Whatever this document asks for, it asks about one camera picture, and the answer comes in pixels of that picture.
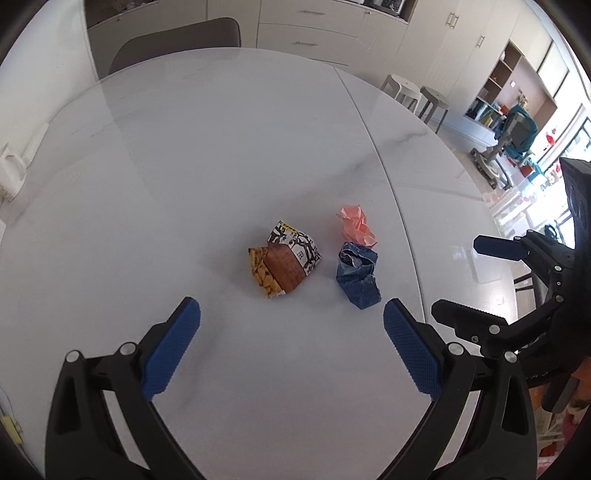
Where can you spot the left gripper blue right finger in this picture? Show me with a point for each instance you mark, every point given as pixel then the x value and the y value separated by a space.
pixel 417 345

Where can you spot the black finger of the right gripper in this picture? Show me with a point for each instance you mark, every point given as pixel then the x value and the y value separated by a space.
pixel 468 323

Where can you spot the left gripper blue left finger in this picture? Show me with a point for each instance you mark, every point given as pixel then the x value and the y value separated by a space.
pixel 164 345

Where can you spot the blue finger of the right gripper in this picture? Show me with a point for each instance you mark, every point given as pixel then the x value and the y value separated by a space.
pixel 500 248

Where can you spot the dark blue crumpled wrapper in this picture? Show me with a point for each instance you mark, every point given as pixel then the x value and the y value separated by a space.
pixel 356 275

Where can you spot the teal grey kids chair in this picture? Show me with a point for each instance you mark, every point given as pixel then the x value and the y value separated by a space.
pixel 515 136

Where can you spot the pink crumpled paper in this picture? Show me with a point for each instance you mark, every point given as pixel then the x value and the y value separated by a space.
pixel 355 228

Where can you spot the patterned yellow brown snack pack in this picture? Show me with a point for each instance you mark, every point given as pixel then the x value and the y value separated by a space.
pixel 290 255

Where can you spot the grey stool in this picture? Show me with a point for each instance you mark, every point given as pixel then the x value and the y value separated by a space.
pixel 434 101

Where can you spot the white stool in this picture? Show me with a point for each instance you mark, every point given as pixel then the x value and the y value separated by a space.
pixel 404 91

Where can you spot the dark grey dining chair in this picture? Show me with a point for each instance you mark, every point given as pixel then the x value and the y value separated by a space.
pixel 221 32

